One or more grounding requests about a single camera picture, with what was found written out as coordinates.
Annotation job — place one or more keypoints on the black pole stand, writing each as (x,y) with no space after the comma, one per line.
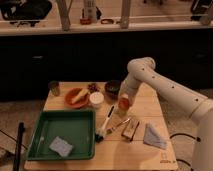
(17,158)

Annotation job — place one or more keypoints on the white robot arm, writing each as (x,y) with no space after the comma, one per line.
(197,106)

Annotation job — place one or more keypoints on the small metal cup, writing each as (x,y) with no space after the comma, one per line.
(54,88)

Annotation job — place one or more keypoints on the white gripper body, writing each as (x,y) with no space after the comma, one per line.
(129,88)

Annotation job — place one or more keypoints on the metal fork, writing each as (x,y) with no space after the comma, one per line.
(112,129)

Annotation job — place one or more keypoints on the grey folded cloth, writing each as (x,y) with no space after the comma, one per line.
(153,138)

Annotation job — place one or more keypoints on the dark grape bunch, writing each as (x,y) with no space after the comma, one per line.
(93,87)

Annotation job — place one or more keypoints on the wooden block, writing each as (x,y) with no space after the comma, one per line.
(130,129)

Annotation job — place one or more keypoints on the green plastic tray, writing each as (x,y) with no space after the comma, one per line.
(76,127)

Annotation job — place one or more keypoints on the black bag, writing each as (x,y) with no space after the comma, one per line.
(29,10)

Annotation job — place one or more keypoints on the dark brown bowl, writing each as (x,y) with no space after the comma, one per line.
(112,88)

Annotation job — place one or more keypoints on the orange plate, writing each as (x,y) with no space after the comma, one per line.
(71,94)

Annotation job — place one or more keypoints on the clear plastic cup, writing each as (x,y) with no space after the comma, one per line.
(122,112)

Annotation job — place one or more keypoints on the white handled dish brush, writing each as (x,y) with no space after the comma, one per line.
(101,131)

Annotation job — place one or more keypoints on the yellow corn cob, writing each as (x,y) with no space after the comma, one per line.
(79,96)

